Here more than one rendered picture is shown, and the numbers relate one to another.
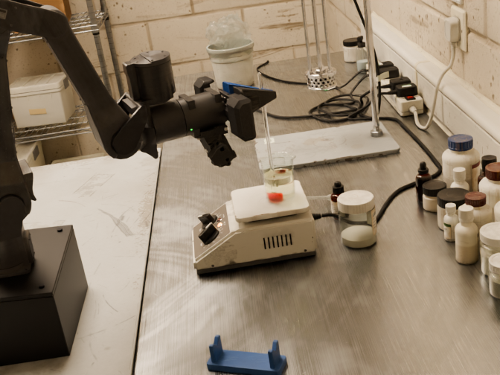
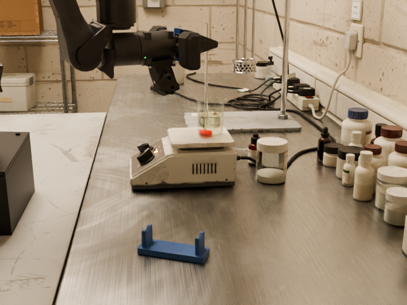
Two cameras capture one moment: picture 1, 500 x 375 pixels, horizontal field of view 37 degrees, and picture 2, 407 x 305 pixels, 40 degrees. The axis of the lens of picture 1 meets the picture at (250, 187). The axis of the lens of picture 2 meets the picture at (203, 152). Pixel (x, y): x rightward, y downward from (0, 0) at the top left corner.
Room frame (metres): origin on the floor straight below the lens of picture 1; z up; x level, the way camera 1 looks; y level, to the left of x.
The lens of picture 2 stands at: (0.08, 0.06, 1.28)
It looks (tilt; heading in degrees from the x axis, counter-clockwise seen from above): 17 degrees down; 355
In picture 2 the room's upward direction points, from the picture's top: straight up
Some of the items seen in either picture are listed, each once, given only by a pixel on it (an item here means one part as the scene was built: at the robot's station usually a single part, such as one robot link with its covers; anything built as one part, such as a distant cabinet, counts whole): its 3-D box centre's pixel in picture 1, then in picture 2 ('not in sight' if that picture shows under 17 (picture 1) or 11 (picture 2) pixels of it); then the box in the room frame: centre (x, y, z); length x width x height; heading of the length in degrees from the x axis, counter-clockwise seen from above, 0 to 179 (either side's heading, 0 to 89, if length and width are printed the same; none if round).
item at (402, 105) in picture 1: (392, 85); (294, 91); (1.87, -0.41, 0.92); 0.40 x 0.06 x 0.04; 0
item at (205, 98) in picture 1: (205, 111); (158, 47); (1.08, 0.05, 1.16); 0.19 x 0.08 x 0.06; 20
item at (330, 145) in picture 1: (323, 145); (239, 121); (1.55, -0.18, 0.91); 0.30 x 0.20 x 0.01; 90
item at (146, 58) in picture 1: (137, 100); (102, 25); (1.05, 0.14, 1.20); 0.11 x 0.08 x 0.12; 112
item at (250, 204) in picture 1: (268, 200); (199, 137); (1.12, -0.03, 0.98); 0.12 x 0.12 x 0.01; 2
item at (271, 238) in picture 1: (257, 226); (186, 158); (1.12, 0.00, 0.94); 0.22 x 0.13 x 0.08; 92
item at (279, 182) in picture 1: (280, 177); (211, 117); (1.12, -0.05, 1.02); 0.06 x 0.05 x 0.08; 74
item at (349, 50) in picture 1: (353, 50); (262, 69); (2.28, -0.38, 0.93); 0.06 x 0.06 x 0.06
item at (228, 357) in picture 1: (245, 354); (172, 242); (0.80, 0.04, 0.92); 0.10 x 0.03 x 0.04; 67
